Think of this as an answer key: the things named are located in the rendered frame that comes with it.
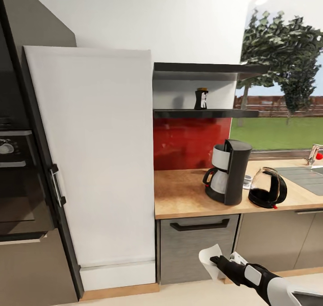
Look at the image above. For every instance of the paper coffee filter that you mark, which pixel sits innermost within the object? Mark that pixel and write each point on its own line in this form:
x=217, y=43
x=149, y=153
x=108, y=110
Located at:
x=205, y=255

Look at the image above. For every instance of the bottle of coffee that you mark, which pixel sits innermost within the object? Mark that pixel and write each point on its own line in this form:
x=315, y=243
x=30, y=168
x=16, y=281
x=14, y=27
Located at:
x=201, y=95

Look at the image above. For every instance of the cabinet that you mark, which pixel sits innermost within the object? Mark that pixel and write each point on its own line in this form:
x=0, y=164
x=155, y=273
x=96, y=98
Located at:
x=36, y=268
x=280, y=240

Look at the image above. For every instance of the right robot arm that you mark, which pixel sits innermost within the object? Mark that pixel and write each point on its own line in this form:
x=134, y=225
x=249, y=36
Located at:
x=273, y=289

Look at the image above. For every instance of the electric kettle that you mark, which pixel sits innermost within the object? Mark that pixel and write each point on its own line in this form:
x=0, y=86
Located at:
x=267, y=188

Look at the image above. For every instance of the coffee cup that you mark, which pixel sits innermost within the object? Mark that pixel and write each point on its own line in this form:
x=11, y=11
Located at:
x=247, y=179

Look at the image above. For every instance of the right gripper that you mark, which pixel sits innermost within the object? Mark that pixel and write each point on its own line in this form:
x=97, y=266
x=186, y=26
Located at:
x=227, y=267

